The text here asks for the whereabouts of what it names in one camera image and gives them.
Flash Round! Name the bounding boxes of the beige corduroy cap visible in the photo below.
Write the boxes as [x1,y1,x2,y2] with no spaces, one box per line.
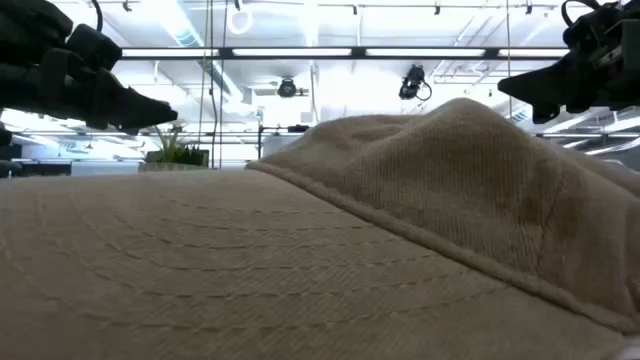
[0,97,640,360]

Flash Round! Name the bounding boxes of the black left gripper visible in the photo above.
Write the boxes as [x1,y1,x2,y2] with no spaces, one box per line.
[0,47,179,135]

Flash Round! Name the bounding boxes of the round black ceiling fixture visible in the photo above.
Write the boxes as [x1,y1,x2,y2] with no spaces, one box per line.
[276,77,298,99]

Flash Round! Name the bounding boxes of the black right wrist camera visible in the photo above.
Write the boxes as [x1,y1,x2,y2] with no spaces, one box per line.
[560,0,625,52]

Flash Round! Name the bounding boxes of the green potted succulent plant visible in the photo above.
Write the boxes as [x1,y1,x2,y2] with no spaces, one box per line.
[139,124,211,174]

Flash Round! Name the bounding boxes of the black hanging cable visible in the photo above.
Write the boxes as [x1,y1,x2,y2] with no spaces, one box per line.
[197,0,226,170]

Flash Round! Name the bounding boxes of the black overhead camera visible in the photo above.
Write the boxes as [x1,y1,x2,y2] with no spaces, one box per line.
[397,64,434,103]

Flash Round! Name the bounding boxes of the black overhead frame bar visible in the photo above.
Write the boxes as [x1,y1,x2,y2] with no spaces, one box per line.
[118,46,572,62]

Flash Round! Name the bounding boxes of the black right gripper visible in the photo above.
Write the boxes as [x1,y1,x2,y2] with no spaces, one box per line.
[496,19,640,125]

